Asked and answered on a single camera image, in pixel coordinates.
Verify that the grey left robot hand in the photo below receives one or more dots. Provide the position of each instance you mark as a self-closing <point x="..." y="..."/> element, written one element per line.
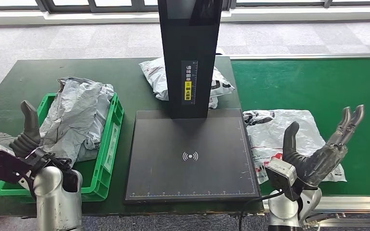
<point x="28" y="140"/>

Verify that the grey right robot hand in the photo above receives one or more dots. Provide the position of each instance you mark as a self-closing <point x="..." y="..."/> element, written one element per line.
<point x="319" y="162"/>

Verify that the plain grey parcel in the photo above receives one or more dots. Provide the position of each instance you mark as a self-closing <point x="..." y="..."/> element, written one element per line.
<point x="70" y="111"/>

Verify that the grey parcel with red cartoon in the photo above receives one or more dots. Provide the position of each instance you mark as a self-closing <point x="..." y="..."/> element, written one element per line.
<point x="100" y="137"/>

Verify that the white parcel with red lettering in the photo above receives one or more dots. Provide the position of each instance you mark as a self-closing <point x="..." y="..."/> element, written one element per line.
<point x="268" y="134"/>

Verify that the green conveyor belt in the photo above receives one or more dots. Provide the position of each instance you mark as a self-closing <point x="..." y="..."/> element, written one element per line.
<point x="300" y="86"/>

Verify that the white grey plastic parcel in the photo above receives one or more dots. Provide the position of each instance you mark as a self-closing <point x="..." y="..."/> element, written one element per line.
<point x="154" y="79"/>

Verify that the black inbound scanning machine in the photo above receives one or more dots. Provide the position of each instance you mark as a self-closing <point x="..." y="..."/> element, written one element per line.
<point x="172" y="153"/>

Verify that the green plastic crate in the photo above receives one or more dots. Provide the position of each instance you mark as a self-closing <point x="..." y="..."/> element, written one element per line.
<point x="86" y="173"/>

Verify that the wide aluminium conveyor rail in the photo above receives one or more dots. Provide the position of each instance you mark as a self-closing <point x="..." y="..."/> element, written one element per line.
<point x="357" y="204"/>

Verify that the thin aluminium conveyor rail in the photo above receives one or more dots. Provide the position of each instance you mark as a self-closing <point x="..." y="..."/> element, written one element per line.
<point x="300" y="56"/>

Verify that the dark window frame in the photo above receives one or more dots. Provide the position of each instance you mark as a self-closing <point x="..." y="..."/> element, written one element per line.
<point x="70" y="9"/>

